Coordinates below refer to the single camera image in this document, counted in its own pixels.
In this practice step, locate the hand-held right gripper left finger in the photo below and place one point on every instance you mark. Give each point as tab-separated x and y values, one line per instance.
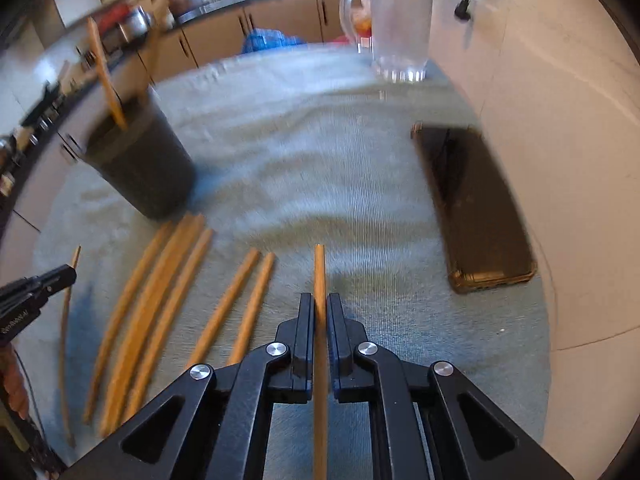
306	330

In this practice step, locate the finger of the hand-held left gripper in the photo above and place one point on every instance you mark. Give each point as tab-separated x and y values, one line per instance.
45	285

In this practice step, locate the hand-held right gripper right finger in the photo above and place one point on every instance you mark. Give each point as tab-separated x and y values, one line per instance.
336	330

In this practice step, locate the wooden chopstick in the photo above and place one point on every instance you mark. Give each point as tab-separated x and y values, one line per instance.
105	75
63	340
320	270

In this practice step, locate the bunch of wooden chopsticks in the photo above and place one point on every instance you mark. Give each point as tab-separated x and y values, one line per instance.
167	275

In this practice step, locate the dark grey chopstick cup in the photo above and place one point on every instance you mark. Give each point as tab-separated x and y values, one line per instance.
145	165

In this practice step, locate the black smartphone in clear case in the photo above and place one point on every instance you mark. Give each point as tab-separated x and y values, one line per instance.
475	210

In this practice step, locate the blue plastic bag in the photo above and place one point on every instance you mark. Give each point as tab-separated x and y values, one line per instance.
265	40

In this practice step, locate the beige lower kitchen cabinets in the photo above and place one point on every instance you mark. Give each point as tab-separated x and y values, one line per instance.
280	20

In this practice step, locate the clear glass mug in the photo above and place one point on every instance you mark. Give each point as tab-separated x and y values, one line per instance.
400	25

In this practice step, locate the black kitchen countertop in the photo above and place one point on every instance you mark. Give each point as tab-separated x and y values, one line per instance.
225	1

